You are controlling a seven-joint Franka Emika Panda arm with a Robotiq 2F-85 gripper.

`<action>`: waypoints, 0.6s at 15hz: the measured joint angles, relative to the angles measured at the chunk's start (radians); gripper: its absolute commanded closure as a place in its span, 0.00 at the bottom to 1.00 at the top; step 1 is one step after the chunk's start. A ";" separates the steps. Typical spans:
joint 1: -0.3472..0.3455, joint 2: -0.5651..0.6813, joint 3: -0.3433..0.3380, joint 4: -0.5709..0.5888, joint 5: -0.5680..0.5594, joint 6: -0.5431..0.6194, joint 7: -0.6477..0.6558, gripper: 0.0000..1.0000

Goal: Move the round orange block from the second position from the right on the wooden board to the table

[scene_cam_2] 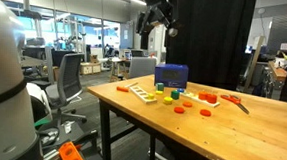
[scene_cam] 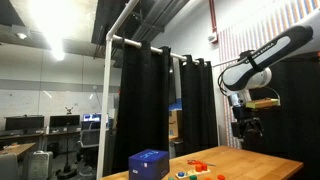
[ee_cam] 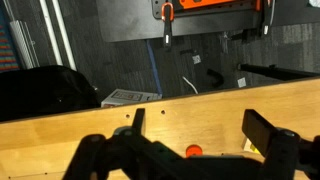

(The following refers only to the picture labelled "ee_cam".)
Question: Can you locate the round orange block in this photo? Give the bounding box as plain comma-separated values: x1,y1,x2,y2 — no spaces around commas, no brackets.
186,144,203,157

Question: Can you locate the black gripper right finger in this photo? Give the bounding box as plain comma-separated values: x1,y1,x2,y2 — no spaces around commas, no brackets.
242,109,277,156

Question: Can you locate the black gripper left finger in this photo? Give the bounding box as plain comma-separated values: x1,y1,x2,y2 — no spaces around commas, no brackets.
132,108,145,135

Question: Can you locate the black backpack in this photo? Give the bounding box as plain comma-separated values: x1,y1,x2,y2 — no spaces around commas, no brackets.
0,65,100,122

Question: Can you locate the white cardboard box on floor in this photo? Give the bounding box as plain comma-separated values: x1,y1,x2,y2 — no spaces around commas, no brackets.
101,89,162,107

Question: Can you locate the orange black clamp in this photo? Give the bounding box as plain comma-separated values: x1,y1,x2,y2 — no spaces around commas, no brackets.
161,1,174,49

